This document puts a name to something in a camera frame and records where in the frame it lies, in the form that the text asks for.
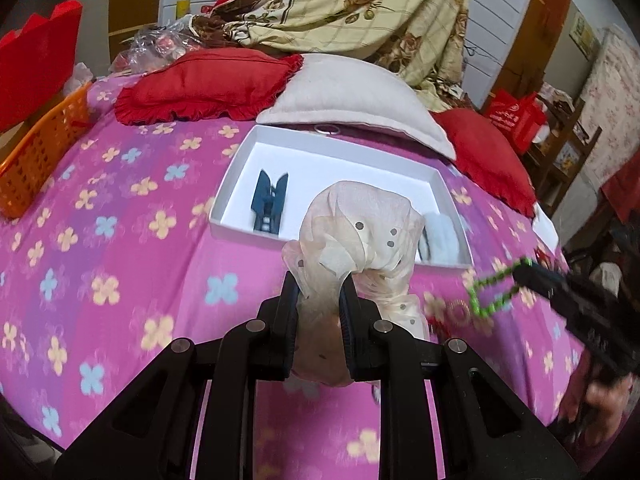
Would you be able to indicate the red shopping bag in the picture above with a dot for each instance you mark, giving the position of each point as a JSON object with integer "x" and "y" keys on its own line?
{"x": 515, "y": 120}

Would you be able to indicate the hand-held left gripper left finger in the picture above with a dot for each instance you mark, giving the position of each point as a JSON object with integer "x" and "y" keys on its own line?
{"x": 291, "y": 312}

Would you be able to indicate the orange plastic basket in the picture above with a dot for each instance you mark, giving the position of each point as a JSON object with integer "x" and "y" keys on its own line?
{"x": 35, "y": 160}

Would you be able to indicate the cream dotted organza scrunchie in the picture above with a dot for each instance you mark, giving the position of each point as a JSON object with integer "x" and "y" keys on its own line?
{"x": 360, "y": 230}

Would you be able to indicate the wooden shelf rack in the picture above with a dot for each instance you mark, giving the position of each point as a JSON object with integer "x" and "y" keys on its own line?
{"x": 560, "y": 155}

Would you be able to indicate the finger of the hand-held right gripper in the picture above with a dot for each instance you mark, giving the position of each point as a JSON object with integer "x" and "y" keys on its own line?
{"x": 537, "y": 282}

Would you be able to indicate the person's right hand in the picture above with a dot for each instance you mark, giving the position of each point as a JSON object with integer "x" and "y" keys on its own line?
{"x": 607, "y": 395}

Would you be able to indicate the light blue fabric piece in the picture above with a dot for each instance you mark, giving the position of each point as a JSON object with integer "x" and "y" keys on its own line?
{"x": 442, "y": 235}

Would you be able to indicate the pale floral curtain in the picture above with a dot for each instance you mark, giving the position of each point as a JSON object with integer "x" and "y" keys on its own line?
{"x": 612, "y": 105}

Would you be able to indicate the thin silver bangle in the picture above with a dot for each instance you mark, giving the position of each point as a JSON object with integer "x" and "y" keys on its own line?
{"x": 316, "y": 130}

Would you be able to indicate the red ruffled pillow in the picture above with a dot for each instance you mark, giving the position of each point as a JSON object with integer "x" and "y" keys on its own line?
{"x": 210, "y": 85}
{"x": 485, "y": 160}

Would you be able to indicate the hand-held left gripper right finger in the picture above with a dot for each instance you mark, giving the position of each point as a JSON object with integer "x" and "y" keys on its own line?
{"x": 346, "y": 320}

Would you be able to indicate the pink floral bedsheet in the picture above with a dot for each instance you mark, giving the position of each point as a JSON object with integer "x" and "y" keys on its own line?
{"x": 125, "y": 260}

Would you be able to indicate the dark blue hair clip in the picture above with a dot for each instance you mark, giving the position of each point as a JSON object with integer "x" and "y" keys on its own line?
{"x": 262, "y": 195}

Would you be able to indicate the white shallow cardboard box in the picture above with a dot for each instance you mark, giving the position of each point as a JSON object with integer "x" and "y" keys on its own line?
{"x": 320, "y": 170}

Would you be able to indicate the clear plastic bag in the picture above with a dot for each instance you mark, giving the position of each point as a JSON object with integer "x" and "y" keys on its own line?
{"x": 155, "y": 45}

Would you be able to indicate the cream floral checked blanket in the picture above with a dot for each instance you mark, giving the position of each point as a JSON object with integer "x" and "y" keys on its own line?
{"x": 350, "y": 5}

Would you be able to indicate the off-white pillow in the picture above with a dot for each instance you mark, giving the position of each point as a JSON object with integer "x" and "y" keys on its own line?
{"x": 350, "y": 95}

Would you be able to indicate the yellow bottle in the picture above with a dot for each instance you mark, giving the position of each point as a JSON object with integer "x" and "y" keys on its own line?
{"x": 182, "y": 8}

